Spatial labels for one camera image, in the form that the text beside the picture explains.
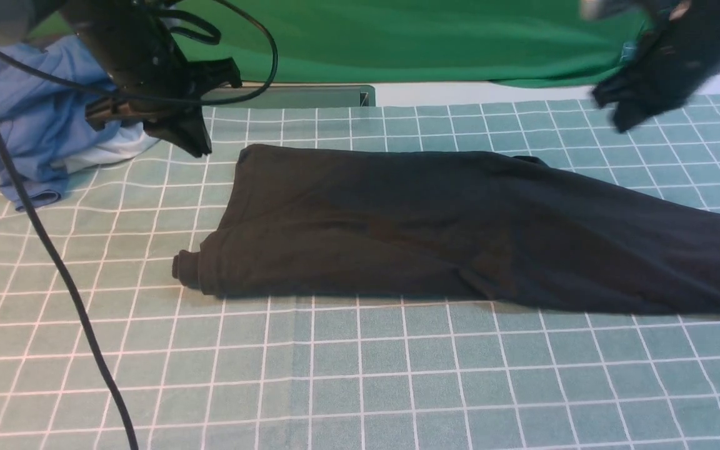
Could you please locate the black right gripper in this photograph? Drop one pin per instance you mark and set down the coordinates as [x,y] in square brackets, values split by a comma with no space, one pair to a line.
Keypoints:
[677,56]

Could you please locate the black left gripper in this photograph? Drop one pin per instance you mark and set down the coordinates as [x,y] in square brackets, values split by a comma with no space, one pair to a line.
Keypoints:
[139,54]

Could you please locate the dark gray long-sleeve top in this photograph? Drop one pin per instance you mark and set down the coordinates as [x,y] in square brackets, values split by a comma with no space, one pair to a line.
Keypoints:
[461,225]

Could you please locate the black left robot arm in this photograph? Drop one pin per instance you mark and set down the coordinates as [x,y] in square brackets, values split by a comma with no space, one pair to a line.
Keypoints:
[19,18]

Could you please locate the green backdrop cloth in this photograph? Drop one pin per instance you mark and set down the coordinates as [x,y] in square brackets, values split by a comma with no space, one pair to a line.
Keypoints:
[528,44]

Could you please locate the blue crumpled garment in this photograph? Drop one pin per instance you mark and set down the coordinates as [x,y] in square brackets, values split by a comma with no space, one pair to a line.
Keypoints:
[35,119]

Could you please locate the green checkered table mat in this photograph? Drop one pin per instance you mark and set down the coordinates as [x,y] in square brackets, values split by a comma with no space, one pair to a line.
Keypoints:
[325,373]

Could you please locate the gray metal rail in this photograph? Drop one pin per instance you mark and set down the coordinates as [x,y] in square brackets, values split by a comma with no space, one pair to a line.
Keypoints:
[313,96]

